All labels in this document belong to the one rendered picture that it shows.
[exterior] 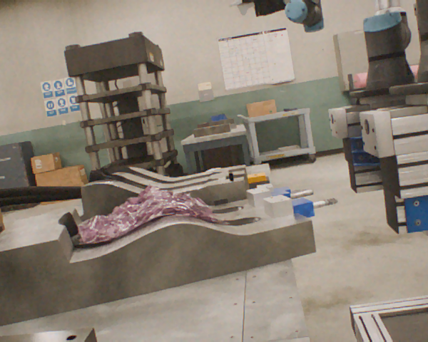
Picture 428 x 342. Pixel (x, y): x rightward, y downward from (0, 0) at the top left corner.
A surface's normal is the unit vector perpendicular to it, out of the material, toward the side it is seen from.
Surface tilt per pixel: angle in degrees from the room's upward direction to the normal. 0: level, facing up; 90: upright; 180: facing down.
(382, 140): 90
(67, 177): 87
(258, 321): 0
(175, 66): 90
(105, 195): 90
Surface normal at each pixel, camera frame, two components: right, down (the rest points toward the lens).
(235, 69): -0.04, 0.15
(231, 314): -0.17, -0.98
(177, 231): 0.22, 0.10
